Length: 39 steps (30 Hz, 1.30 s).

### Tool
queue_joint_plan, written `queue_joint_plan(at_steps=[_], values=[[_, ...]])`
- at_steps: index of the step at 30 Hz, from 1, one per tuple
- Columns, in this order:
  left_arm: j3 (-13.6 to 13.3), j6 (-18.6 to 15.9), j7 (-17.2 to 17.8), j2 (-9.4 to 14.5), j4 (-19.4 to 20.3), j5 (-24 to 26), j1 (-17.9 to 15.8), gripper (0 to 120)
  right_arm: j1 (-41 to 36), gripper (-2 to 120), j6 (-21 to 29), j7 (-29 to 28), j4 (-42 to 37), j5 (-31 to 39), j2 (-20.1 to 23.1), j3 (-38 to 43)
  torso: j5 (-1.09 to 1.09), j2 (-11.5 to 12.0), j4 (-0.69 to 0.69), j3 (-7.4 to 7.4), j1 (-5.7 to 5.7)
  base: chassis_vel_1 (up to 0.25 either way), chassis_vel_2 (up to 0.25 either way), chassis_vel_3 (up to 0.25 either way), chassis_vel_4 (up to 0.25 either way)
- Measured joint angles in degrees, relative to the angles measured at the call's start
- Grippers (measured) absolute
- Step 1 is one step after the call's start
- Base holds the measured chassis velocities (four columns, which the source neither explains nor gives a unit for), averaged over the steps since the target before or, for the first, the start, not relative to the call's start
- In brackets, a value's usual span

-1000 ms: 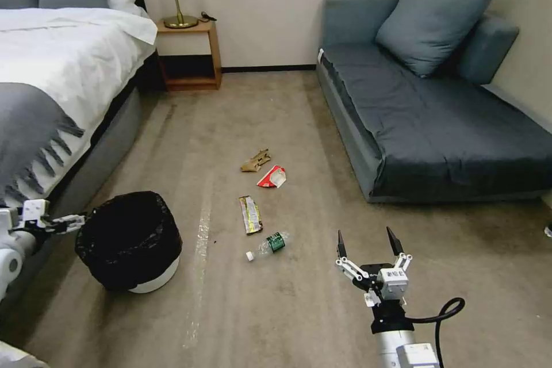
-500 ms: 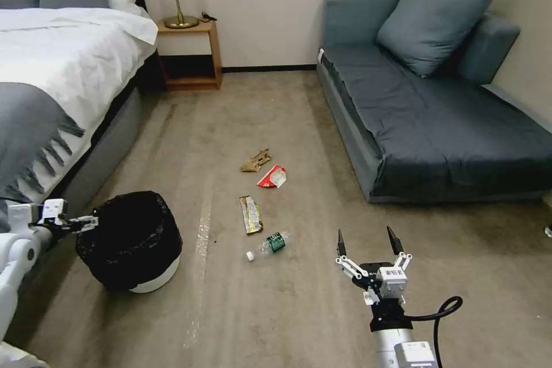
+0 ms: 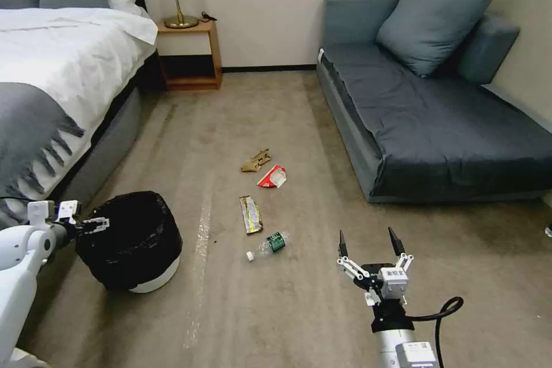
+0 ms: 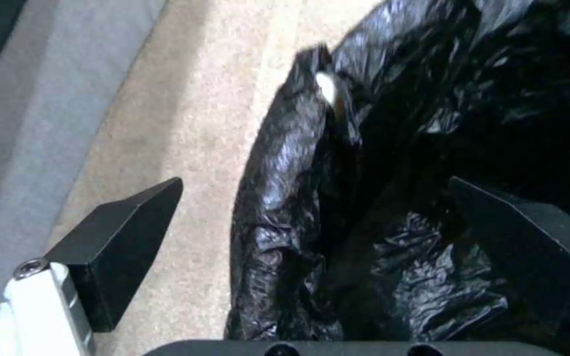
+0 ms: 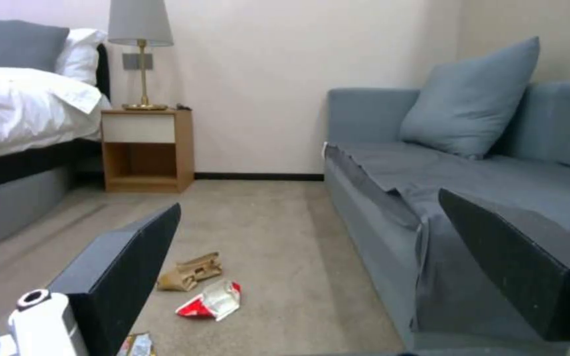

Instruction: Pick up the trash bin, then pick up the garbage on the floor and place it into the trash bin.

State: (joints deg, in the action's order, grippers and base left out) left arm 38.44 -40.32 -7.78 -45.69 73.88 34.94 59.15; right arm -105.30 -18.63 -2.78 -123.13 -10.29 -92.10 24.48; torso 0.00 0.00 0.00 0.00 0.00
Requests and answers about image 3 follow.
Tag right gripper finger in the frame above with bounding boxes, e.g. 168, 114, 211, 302
387, 226, 415, 277
336, 229, 368, 285

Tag black bin bag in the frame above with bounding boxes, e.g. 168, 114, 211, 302
75, 190, 183, 291

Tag white round trash bin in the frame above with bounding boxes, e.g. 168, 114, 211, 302
103, 251, 181, 294

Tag clear bottle with green label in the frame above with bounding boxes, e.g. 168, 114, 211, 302
246, 231, 290, 263

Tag flattened gold snack wrapper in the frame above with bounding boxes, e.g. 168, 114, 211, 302
239, 195, 265, 236

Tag grey fringed throw blanket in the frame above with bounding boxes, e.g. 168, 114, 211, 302
0, 82, 86, 231

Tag red and white carton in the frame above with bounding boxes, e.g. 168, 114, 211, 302
256, 164, 288, 189

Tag blue-grey sofa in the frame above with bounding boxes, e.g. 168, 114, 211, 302
316, 0, 552, 205

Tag crumpled brown paper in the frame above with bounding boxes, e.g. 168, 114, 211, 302
240, 147, 273, 173

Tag bed with white duvet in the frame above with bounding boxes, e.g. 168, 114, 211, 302
0, 6, 159, 231

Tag wooden nightstand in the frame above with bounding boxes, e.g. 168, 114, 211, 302
156, 18, 223, 91

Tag blue-grey bolster cushion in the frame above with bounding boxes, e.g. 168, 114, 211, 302
456, 13, 521, 86

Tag square blue-grey cushion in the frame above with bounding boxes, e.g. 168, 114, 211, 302
375, 0, 499, 79

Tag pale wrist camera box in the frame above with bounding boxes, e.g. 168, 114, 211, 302
57, 199, 82, 219
378, 267, 409, 301

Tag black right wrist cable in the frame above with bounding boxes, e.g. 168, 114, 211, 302
405, 296, 465, 368

